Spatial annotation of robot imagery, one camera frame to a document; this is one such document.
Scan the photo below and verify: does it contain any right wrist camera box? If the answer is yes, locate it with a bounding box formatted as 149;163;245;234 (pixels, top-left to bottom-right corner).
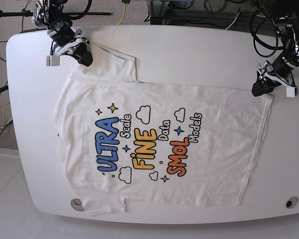
46;55;60;66

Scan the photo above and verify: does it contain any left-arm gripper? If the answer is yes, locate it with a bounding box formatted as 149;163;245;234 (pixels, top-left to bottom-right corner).
252;56;299;97

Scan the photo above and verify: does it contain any left table cable grommet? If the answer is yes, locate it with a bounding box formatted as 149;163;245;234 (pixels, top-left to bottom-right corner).
70;199;85;212

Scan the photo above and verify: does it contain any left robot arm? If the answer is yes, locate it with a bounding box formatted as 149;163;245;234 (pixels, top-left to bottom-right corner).
249;0;299;98

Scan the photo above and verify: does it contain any yellow cable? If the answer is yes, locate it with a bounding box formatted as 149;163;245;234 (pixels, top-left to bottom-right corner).
116;0;130;25

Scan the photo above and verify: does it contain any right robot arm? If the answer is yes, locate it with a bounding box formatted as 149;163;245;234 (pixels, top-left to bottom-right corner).
32;0;93;67

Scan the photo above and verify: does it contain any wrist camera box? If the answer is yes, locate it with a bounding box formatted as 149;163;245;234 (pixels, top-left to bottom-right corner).
286;87;297;98
46;55;60;66

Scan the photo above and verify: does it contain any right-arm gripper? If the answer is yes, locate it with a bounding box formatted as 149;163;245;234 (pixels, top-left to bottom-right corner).
49;28;93;67

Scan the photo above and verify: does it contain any white cable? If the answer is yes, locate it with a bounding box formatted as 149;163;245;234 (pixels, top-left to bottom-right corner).
223;11;242;30

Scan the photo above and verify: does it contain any white printed T-shirt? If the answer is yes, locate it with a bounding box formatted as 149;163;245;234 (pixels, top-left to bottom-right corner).
54;43;274;216

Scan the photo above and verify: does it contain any table cable grommet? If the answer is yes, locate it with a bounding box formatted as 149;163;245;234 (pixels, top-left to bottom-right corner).
70;199;85;212
286;196;299;209

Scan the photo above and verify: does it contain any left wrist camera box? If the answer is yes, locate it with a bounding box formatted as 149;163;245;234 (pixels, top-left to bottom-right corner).
286;87;297;98

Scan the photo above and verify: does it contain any right table cable grommet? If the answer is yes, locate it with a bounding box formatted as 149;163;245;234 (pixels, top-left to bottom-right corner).
286;196;299;209

